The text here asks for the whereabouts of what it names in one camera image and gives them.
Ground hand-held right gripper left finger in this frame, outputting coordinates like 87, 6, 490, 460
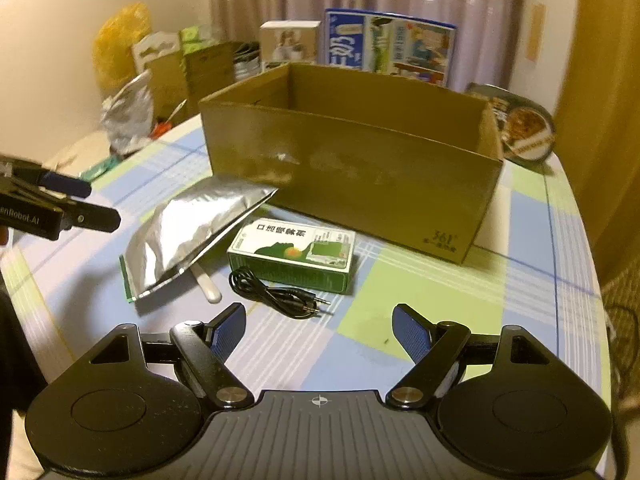
88, 302, 254, 409

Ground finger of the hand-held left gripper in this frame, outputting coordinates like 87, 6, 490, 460
0, 156, 93, 199
0, 181, 122, 234

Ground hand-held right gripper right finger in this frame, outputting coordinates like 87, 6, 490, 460
387, 302, 549, 409

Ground black audio cable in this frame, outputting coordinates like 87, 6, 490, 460
228, 266, 332, 319

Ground green medicine box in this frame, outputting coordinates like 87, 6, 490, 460
227, 219, 357, 295

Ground silver foil pouch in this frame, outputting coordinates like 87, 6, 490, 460
119, 175, 279, 304

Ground checkered cloth covered desktop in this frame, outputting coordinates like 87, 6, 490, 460
0, 112, 604, 411

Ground green flat packet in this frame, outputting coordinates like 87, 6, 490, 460
79, 155, 120, 181

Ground white plastic stick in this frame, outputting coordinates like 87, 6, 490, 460
192, 259, 223, 304

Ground crumpled silver bag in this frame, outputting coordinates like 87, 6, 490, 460
99, 70, 156, 159

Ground small brown cardboard box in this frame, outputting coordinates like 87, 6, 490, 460
149, 54, 192, 122

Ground yellow plastic bag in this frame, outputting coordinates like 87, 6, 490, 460
92, 2, 154, 92

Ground white cutout cardboard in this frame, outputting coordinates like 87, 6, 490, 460
131, 30, 184, 79

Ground tall brown cardboard box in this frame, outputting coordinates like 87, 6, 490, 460
182, 41, 247, 117

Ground light green box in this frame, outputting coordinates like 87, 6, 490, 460
179, 25, 221, 54

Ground round printed tin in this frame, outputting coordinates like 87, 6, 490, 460
467, 82, 557, 164

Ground white box with photo print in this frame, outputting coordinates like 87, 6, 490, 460
258, 20, 322, 74

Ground blue milk carton case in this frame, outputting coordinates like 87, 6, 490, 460
323, 7, 459, 89

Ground brown wooden door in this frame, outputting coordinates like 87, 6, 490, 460
554, 0, 640, 283

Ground orange handled scissors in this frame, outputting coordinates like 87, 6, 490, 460
152, 99, 187, 140

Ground yellow wall sticker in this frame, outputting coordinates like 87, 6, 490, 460
527, 2, 547, 64

